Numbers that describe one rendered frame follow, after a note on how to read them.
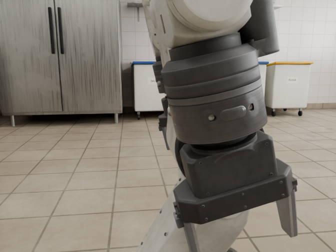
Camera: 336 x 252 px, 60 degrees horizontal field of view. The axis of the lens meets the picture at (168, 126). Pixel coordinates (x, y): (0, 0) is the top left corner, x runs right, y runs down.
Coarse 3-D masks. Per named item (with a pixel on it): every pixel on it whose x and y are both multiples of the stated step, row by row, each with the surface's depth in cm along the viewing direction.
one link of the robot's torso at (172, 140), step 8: (160, 48) 49; (168, 48) 42; (160, 56) 52; (168, 56) 42; (168, 120) 52; (168, 128) 52; (168, 136) 51; (168, 144) 53; (176, 144) 44; (176, 152) 44; (176, 160) 45
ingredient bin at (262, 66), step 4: (260, 64) 393; (264, 64) 394; (260, 68) 394; (264, 68) 394; (260, 72) 395; (264, 72) 395; (260, 76) 396; (264, 76) 397; (264, 80) 398; (264, 84) 400; (264, 88) 401
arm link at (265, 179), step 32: (224, 96) 23; (256, 96) 25; (192, 128) 25; (224, 128) 24; (256, 128) 25; (192, 160) 26; (224, 160) 26; (256, 160) 27; (192, 192) 28; (224, 192) 27; (256, 192) 28; (288, 192) 28
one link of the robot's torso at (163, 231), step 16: (160, 208) 57; (160, 224) 54; (208, 224) 44; (224, 224) 45; (240, 224) 45; (144, 240) 57; (160, 240) 50; (176, 240) 48; (208, 240) 47; (224, 240) 48
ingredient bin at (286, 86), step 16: (272, 64) 404; (288, 64) 399; (304, 64) 401; (272, 80) 405; (288, 80) 403; (304, 80) 405; (272, 96) 407; (288, 96) 408; (304, 96) 410; (272, 112) 418
